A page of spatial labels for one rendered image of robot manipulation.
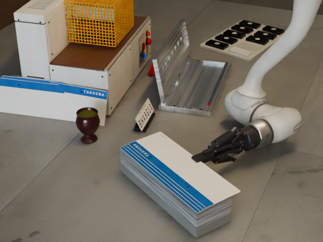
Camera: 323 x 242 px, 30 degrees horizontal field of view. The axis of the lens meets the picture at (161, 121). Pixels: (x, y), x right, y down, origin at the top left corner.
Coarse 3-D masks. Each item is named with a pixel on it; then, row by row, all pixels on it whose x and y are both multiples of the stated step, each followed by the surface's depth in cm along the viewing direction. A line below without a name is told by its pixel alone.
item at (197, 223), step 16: (128, 160) 190; (128, 176) 194; (144, 176) 185; (160, 192) 179; (176, 192) 173; (176, 208) 174; (192, 208) 167; (208, 208) 167; (224, 208) 172; (192, 224) 169; (208, 224) 170
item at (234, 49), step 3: (231, 48) 276; (234, 48) 276; (237, 48) 276; (240, 48) 276; (234, 51) 276; (237, 51) 274; (240, 51) 273; (243, 51) 274; (246, 51) 274; (249, 51) 273; (243, 54) 273; (246, 54) 272; (249, 54) 272
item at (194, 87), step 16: (192, 64) 261; (208, 64) 262; (192, 80) 249; (208, 80) 249; (224, 80) 249; (176, 96) 237; (192, 96) 237; (208, 96) 237; (192, 112) 228; (208, 112) 226
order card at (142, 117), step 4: (148, 100) 227; (144, 104) 223; (148, 104) 226; (144, 108) 222; (148, 108) 225; (152, 108) 228; (140, 112) 219; (144, 112) 221; (148, 112) 224; (152, 112) 227; (140, 116) 218; (144, 116) 221; (148, 116) 223; (136, 120) 214; (140, 120) 217; (144, 120) 220; (148, 120) 223; (140, 124) 216; (144, 124) 219; (140, 128) 216
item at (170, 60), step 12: (180, 24) 251; (168, 36) 240; (180, 36) 254; (168, 48) 238; (180, 48) 254; (156, 60) 221; (168, 60) 238; (180, 60) 249; (156, 72) 224; (168, 72) 237; (180, 72) 249; (168, 84) 233
